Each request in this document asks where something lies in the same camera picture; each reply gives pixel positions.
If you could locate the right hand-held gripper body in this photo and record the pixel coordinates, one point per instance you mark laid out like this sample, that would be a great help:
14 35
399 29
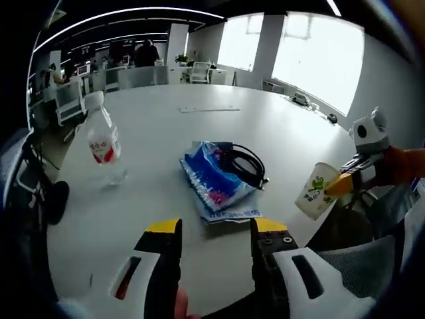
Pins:
368 136

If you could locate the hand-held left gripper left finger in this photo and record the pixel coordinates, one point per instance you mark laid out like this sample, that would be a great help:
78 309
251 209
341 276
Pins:
133 272

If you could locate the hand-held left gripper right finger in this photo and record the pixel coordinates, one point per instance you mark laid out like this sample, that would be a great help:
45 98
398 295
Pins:
299 276

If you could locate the white paper cup green print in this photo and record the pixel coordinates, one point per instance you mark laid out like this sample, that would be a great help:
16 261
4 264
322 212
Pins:
315 196

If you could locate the blue packet with pink spot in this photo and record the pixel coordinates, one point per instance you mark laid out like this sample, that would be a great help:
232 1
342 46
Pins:
206 179

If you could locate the clear plastic water bottle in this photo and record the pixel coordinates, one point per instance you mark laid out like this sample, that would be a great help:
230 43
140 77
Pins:
103 146

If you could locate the white round tabletop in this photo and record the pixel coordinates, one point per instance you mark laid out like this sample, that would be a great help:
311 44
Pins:
149 206

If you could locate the person's left hand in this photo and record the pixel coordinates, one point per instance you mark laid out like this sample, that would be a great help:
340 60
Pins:
182 305

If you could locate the grey mesh chair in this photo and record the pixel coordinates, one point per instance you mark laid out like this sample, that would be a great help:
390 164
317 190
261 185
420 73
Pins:
358 262

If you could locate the large window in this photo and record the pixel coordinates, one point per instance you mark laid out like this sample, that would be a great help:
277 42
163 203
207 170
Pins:
239 43
318 60

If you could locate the person's white shirt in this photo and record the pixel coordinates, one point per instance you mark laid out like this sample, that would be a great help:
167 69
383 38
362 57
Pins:
413 249

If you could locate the black stand base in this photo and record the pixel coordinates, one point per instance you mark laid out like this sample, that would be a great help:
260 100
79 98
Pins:
59 202

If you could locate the white office chair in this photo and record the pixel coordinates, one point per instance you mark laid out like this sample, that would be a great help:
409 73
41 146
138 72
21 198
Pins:
201 71
69 99

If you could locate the white desk partition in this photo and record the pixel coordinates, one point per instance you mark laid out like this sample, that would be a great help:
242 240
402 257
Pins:
142 76

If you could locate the green potted plant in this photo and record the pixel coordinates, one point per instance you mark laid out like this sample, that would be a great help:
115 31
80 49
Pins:
182 60

